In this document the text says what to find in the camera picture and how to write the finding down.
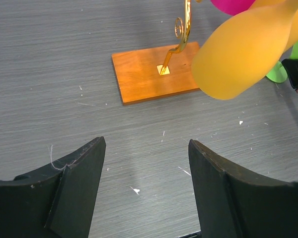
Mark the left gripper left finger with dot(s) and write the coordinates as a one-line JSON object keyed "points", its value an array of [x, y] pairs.
{"points": [[51, 203]]}

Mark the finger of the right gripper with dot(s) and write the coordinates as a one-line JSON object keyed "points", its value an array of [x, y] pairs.
{"points": [[296, 74]]}

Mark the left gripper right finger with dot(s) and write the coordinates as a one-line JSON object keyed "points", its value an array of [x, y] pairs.
{"points": [[235, 202]]}

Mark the green plastic wine glass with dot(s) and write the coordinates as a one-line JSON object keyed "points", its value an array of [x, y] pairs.
{"points": [[280, 70]]}

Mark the yellow wine glass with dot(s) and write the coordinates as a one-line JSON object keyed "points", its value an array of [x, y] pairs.
{"points": [[293, 38], [241, 51]]}

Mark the magenta plastic wine glass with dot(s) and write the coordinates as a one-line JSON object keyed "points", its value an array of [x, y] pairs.
{"points": [[232, 7]]}

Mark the gold wire wine glass rack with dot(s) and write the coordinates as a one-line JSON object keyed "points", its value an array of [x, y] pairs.
{"points": [[154, 73]]}

